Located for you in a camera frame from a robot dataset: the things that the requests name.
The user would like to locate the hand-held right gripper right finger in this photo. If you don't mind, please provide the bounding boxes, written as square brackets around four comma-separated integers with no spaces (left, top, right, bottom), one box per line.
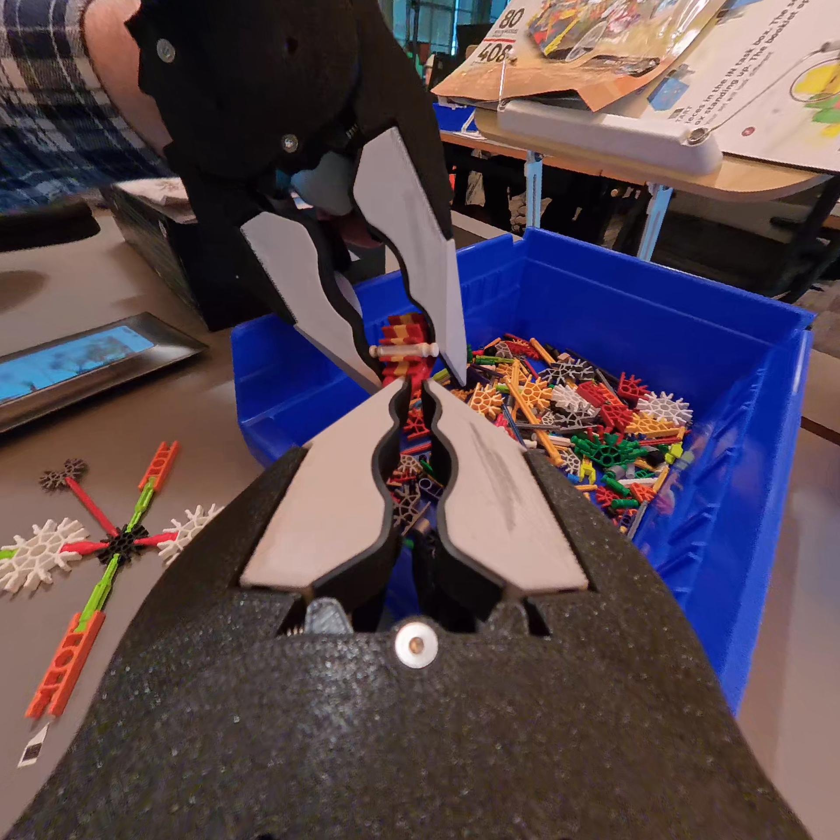
[422,379,589,623]

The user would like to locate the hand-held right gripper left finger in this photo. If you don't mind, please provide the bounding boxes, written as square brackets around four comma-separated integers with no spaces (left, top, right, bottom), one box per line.
[238,377,413,632]

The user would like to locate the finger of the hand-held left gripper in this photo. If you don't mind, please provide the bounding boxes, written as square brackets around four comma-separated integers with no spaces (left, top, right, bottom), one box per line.
[353,126,469,388]
[240,210,385,393]

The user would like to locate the red yellow toy connector assembly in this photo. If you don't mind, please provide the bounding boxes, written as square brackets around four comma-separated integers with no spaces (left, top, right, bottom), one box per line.
[377,314,439,388]

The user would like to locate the pile of colourful toy pieces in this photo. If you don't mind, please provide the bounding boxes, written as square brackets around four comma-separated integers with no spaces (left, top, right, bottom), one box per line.
[387,335,697,546]

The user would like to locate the blue plastic bin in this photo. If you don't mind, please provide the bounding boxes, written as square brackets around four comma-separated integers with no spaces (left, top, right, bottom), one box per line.
[230,226,816,716]

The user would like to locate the person's left forearm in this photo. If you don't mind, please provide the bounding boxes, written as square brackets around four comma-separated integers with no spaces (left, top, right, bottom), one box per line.
[0,0,165,214]

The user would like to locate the person's left hand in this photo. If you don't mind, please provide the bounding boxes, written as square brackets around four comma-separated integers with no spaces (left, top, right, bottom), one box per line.
[84,0,173,156]

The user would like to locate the black cardboard box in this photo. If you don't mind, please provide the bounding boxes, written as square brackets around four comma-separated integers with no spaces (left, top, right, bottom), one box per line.
[98,178,283,332]

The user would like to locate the white paper leaflet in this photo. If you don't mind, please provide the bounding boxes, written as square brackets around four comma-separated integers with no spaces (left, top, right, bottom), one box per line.
[134,176,193,210]

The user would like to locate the flat star toy rod model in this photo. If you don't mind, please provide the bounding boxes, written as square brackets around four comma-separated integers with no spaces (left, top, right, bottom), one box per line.
[0,440,227,719]

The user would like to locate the black framed tablet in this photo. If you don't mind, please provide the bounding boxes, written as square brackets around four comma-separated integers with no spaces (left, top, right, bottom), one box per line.
[0,311,210,434]

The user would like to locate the black oval object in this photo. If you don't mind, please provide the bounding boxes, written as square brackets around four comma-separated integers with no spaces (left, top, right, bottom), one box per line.
[0,197,101,253]

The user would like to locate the printed instruction sheet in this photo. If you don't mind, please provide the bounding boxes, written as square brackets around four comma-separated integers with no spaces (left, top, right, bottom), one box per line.
[630,0,840,173]

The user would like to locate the small white black tag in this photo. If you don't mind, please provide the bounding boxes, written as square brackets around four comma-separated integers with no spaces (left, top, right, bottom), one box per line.
[16,725,50,769]

